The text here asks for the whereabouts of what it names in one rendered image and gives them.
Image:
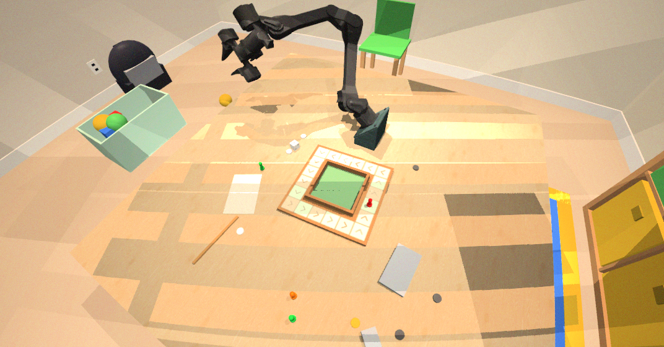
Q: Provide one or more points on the orange wooden stick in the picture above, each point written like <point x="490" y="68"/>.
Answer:
<point x="215" y="239"/>

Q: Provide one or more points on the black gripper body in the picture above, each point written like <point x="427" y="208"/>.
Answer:
<point x="243" y="51"/>

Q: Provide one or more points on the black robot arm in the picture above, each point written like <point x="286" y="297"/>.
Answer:
<point x="279" y="27"/>

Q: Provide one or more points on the grey die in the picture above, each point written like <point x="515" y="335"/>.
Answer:
<point x="294" y="145"/>

